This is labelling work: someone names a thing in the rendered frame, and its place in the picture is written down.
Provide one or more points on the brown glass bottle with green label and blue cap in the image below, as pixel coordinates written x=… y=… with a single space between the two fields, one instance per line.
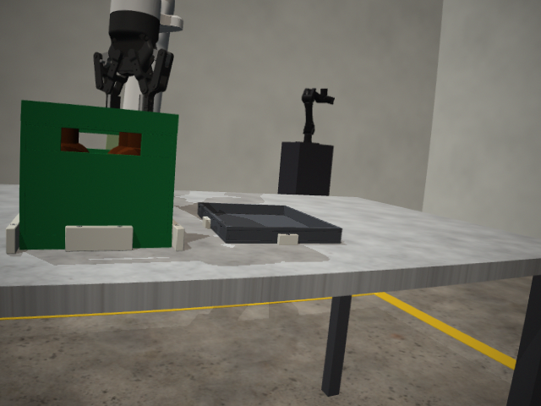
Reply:
x=123 y=141

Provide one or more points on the green crate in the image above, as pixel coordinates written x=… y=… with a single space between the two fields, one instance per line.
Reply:
x=64 y=188

